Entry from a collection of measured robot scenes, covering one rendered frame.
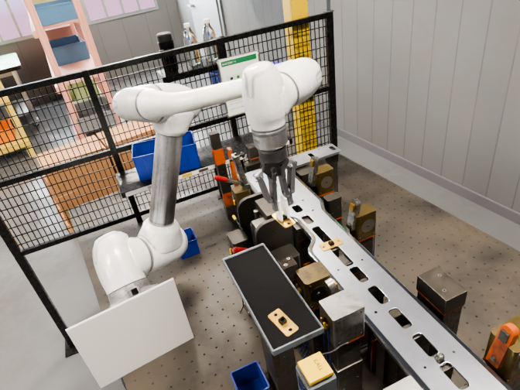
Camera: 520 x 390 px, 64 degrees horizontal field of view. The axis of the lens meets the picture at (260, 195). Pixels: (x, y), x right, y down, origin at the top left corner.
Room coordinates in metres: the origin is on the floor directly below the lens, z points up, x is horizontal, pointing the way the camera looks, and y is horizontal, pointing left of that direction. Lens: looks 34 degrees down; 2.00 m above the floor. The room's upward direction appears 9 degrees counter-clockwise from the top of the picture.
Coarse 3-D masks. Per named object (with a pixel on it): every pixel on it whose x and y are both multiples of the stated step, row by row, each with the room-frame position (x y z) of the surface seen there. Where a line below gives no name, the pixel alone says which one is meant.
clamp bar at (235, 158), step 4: (240, 152) 1.53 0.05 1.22; (232, 156) 1.51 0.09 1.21; (236, 156) 1.50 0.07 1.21; (240, 156) 1.52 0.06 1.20; (244, 156) 1.51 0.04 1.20; (232, 160) 1.50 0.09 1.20; (236, 160) 1.50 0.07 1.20; (236, 164) 1.49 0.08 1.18; (240, 164) 1.50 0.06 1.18; (236, 168) 1.52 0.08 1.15; (240, 168) 1.50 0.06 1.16; (240, 172) 1.50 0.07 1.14; (244, 172) 1.50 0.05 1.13; (240, 176) 1.51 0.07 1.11; (244, 176) 1.50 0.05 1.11; (244, 180) 1.50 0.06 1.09; (244, 184) 1.50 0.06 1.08
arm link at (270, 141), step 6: (282, 126) 0.96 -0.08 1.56; (252, 132) 0.97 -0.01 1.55; (258, 132) 0.95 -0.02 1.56; (264, 132) 0.94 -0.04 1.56; (270, 132) 0.94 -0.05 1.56; (276, 132) 0.94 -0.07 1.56; (282, 132) 0.95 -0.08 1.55; (258, 138) 0.95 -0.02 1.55; (264, 138) 0.94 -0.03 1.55; (270, 138) 0.94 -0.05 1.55; (276, 138) 0.94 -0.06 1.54; (282, 138) 0.95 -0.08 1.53; (258, 144) 0.95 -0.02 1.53; (264, 144) 0.94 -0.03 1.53; (270, 144) 0.94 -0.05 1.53; (276, 144) 0.94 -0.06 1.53; (282, 144) 0.95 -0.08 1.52; (264, 150) 0.94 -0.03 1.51; (270, 150) 0.94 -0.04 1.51
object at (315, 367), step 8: (304, 360) 0.57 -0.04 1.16; (312, 360) 0.57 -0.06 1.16; (320, 360) 0.57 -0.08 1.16; (304, 368) 0.55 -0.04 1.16; (312, 368) 0.55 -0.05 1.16; (320, 368) 0.54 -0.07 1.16; (328, 368) 0.54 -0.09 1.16; (304, 376) 0.54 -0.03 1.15; (312, 376) 0.53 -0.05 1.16; (320, 376) 0.53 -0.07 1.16; (328, 376) 0.53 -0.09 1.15; (312, 384) 0.52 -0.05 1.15
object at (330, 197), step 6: (336, 192) 1.46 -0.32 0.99; (324, 198) 1.43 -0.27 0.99; (330, 198) 1.42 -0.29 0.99; (336, 198) 1.41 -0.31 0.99; (324, 204) 1.43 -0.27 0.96; (330, 204) 1.40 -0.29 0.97; (336, 204) 1.41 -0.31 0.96; (330, 210) 1.40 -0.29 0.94; (336, 210) 1.41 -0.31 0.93; (336, 216) 1.41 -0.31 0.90
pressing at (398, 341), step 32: (256, 192) 1.54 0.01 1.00; (320, 224) 1.24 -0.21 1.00; (320, 256) 1.07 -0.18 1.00; (352, 256) 1.04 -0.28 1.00; (352, 288) 0.90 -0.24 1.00; (384, 288) 0.88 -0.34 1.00; (384, 320) 0.76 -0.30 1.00; (416, 320) 0.75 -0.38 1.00; (416, 352) 0.65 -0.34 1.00; (448, 352) 0.64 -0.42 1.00; (448, 384) 0.55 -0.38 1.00; (480, 384) 0.54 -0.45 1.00
